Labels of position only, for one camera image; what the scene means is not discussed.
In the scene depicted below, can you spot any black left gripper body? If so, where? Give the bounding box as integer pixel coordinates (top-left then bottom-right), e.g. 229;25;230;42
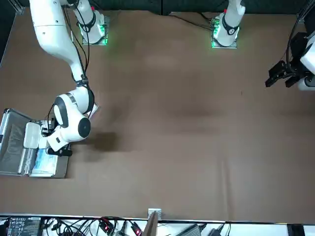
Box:
286;31;309;79

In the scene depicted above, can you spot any black labelled power unit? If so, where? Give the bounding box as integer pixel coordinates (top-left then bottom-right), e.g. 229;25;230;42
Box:
5;216;42;236

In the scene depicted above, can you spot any aluminium frame corner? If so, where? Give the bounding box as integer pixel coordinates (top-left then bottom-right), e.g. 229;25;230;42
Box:
9;0;24;16

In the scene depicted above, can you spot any black power adapter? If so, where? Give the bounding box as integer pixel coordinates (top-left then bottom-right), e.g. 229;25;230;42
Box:
208;225;226;236

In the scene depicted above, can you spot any black cable tangle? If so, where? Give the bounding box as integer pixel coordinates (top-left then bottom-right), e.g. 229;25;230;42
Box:
41;216;148;236

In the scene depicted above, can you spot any grey power brick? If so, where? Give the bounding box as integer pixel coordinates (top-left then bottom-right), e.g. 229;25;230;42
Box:
180;223;207;236

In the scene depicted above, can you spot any aluminium medical kit case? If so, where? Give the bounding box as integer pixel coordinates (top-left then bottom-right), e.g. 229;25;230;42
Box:
0;108;73;179

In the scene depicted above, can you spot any brown board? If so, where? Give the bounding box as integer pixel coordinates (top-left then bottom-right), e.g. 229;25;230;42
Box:
143;211;159;236

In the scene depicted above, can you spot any silver mounting bracket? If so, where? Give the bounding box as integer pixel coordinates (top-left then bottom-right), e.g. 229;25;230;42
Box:
148;208;162;220

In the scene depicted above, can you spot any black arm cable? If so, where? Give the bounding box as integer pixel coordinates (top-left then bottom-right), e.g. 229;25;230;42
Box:
285;0;311;74
63;0;91;86

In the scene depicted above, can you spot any white triangular bandage packet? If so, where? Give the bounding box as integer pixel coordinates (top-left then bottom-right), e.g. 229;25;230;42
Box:
89;102;101;121

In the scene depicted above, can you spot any thin black table cable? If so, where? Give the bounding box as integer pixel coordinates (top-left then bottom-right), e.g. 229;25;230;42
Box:
169;12;215;31

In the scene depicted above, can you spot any black device with red lights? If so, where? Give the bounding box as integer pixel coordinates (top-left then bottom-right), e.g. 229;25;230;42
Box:
97;218;116;234
129;221;144;236

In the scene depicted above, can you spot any black box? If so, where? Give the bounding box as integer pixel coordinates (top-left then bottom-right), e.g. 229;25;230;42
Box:
286;224;305;236

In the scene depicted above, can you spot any blue white face mask packet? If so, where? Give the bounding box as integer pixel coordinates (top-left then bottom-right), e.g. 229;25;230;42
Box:
31;147;59;177

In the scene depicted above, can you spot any white translucent medicine box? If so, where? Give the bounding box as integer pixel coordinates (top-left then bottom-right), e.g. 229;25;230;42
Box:
24;122;41;149

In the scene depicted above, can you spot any green connector block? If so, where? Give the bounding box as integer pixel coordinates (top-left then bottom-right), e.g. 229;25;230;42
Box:
210;19;221;35

